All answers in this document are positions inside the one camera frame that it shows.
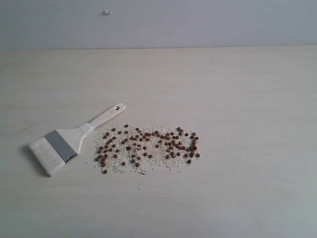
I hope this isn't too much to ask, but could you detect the white wooden paint brush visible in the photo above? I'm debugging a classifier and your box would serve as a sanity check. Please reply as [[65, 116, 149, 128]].
[[28, 103, 126, 177]]

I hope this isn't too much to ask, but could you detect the rice and red beans pile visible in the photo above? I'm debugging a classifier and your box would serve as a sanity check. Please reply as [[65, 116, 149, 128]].
[[93, 124, 201, 175]]

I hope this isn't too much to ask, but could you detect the small white wall hook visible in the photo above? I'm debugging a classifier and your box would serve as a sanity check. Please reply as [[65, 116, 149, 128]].
[[102, 9, 111, 16]]

